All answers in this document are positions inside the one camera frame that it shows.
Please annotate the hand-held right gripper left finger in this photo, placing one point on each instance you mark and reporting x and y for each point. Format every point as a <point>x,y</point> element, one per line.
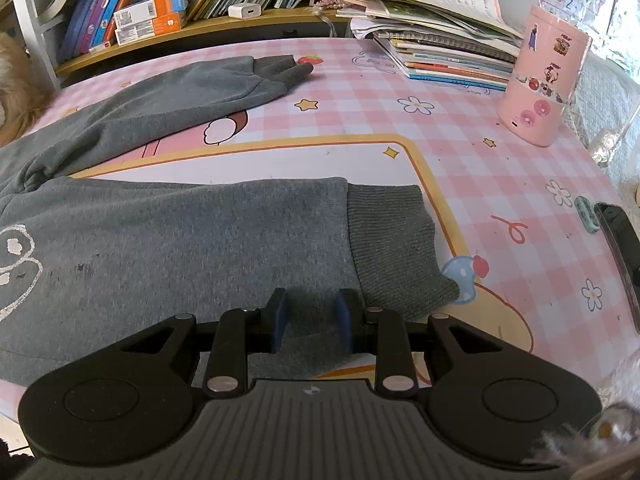
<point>277,322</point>

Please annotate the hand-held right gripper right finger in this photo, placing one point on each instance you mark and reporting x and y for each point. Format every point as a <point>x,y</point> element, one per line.
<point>345,322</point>

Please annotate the grey sweatshirt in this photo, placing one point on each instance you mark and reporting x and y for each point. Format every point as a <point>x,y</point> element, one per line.
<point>200,240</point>

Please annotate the pink checkered tablecloth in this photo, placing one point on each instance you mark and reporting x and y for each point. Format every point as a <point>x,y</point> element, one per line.
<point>450,160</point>

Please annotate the green eraser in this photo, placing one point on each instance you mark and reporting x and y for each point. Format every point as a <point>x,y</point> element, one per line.
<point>585,215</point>

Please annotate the black smartphone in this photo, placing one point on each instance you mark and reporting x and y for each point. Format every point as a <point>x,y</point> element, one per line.
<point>617,245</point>

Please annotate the stack of books and magazines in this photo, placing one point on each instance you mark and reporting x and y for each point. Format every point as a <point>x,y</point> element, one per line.
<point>450,55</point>

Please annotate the wooden bookshelf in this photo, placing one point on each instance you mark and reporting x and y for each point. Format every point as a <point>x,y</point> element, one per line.
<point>210,35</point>

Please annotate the white charger plug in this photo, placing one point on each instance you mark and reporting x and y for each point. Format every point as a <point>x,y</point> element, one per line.
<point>245,10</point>

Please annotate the orange white box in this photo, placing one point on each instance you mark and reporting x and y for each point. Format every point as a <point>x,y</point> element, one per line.
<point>150,34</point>
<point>150,12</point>

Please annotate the pink sticker tin canister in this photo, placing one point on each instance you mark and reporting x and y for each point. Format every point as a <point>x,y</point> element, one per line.
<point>542,75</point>

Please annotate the orange fluffy cat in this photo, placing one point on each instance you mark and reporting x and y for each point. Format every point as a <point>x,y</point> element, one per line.
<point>20,90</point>

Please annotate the white shelf frame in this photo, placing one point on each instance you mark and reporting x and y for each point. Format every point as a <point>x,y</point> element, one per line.
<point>35,35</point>

